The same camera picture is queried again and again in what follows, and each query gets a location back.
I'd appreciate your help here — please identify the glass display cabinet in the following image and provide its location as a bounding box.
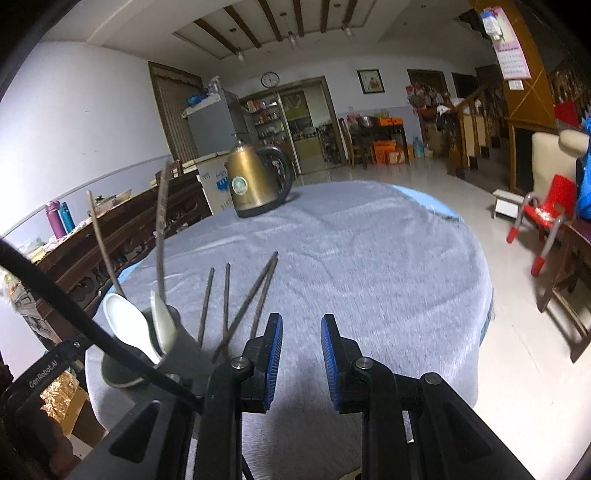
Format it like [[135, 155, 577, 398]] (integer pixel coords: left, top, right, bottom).
[[240, 90, 284, 155]]

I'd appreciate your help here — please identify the golden patterned cloth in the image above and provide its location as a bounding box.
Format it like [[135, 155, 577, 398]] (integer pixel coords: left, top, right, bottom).
[[41, 373, 79, 418]]

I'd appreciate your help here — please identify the golden electric kettle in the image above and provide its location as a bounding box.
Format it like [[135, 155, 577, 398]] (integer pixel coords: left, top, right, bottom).
[[225, 135, 296, 219]]

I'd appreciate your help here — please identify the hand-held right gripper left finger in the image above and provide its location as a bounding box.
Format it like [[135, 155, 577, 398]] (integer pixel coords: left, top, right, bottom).
[[81, 313, 283, 480]]

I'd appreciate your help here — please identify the cream armchair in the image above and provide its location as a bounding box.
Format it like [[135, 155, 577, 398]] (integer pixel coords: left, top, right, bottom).
[[531, 129, 591, 208]]

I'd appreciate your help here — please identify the carved dark wooden sideboard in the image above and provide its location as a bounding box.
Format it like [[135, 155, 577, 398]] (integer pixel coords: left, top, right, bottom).
[[11, 175, 213, 352]]

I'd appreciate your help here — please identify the wooden stair railing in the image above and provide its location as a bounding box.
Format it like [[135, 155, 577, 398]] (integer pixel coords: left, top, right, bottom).
[[445, 85, 513, 178]]

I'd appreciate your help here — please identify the black cable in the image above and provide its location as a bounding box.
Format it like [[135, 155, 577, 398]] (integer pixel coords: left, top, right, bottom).
[[0, 240, 206, 404]]

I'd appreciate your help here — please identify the brown wooden door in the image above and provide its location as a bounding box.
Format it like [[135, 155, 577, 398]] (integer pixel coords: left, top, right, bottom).
[[148, 61, 204, 162]]

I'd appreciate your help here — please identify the grey utensil holder cup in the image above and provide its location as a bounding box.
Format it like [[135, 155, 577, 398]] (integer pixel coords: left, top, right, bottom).
[[99, 302, 211, 398]]

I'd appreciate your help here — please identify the framed wall picture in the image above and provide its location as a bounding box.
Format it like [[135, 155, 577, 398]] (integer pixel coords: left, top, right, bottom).
[[356, 69, 384, 95]]

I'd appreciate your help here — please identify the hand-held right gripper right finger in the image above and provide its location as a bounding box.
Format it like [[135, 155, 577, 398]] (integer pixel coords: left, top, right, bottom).
[[321, 315, 536, 480]]

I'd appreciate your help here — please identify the white ceramic spoon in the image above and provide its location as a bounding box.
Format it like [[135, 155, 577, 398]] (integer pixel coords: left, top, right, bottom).
[[102, 293, 162, 365], [150, 290, 178, 354]]

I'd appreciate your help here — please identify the blue bag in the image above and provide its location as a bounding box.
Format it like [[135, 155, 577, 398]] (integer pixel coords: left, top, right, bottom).
[[575, 117, 591, 222]]

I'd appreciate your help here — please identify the purple water bottle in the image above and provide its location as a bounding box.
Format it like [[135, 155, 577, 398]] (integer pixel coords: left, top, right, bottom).
[[45, 200, 65, 240]]

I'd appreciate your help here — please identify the dark wooden back table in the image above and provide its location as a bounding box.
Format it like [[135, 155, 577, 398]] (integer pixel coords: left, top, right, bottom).
[[339, 115, 411, 167]]

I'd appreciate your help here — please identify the grey refrigerator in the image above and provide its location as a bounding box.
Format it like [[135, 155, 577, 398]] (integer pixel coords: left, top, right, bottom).
[[186, 90, 252, 158]]

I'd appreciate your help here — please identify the dark wooden chopstick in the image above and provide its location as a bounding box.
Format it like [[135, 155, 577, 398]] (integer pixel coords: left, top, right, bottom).
[[196, 267, 217, 349], [154, 158, 170, 297], [211, 250, 280, 364], [86, 191, 126, 299], [249, 263, 279, 341], [222, 262, 232, 361]]

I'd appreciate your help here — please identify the brown wooden chair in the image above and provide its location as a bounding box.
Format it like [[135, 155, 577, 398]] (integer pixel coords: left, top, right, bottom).
[[154, 159, 183, 183]]

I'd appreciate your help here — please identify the dark wooden dining chair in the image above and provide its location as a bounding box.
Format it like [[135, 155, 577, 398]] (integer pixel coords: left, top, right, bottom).
[[339, 117, 358, 167]]

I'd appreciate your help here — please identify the small white stool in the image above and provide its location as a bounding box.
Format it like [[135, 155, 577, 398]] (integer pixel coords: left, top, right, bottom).
[[490, 188, 525, 220]]

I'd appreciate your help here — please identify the red child chair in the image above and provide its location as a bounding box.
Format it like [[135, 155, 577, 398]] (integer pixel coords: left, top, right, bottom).
[[505, 173, 578, 278]]

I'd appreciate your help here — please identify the grey tablecloth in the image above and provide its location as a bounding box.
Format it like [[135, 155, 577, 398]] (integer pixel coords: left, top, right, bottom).
[[85, 181, 495, 480]]

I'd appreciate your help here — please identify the pink wall calendar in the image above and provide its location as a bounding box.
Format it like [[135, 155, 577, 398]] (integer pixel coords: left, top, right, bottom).
[[480, 7, 532, 81]]

